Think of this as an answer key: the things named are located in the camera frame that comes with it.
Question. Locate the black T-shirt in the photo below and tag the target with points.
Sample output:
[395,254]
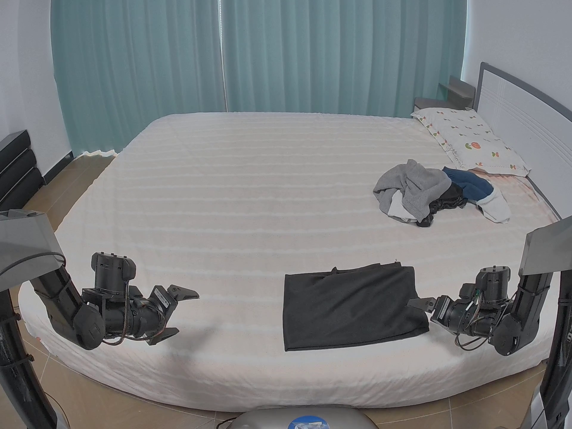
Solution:
[353,306]

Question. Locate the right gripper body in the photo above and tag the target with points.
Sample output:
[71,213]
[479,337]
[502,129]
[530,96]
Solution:
[444,313]

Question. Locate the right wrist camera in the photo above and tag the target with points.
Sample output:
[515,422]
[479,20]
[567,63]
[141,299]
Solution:
[469,292]

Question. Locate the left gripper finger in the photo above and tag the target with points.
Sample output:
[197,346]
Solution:
[163,335]
[183,294]

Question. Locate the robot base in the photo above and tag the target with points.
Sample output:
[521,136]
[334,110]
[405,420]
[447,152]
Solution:
[268,420]

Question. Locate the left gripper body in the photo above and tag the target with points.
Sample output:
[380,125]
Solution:
[154,315]

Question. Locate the pile of clothes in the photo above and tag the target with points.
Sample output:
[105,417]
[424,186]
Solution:
[420,190]

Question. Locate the white printed pillow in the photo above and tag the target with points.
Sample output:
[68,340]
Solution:
[473,141]

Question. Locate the black chest of drawers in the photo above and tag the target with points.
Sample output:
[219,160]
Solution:
[15,172]

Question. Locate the grey bedside table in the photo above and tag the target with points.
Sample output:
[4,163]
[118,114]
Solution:
[442,101]

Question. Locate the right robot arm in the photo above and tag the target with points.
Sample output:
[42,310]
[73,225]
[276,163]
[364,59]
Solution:
[523,320]

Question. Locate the bed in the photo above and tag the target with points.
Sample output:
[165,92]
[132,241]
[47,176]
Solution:
[245,186]

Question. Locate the blue-green curtain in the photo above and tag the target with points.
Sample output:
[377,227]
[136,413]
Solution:
[134,60]
[344,43]

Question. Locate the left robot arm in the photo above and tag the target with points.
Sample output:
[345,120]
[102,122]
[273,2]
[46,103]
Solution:
[67,306]

